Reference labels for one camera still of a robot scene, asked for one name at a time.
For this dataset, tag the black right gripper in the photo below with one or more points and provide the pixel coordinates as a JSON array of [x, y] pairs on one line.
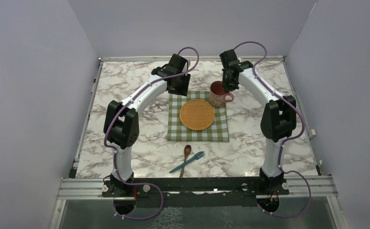
[[226, 87]]

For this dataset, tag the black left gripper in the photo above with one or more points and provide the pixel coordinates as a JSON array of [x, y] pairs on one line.
[[183, 90]]

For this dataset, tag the pink ceramic mug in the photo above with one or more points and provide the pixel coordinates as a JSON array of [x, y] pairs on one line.
[[217, 96]]

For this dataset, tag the orange woven plate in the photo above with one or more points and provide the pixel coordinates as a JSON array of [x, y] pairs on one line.
[[197, 114]]

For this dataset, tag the green white checkered cloth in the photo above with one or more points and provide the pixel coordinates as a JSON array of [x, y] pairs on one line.
[[177, 131]]

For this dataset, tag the brown handled utensil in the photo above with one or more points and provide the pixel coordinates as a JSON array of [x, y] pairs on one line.
[[187, 152]]

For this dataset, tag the blue handled utensil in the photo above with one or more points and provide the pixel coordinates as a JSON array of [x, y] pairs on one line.
[[197, 156]]

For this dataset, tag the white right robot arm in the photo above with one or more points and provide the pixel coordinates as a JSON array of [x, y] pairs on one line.
[[278, 120]]

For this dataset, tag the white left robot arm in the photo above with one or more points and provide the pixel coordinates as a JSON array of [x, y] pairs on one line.
[[121, 126]]

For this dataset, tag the aluminium mounting rail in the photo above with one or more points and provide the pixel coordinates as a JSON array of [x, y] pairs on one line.
[[293, 186]]

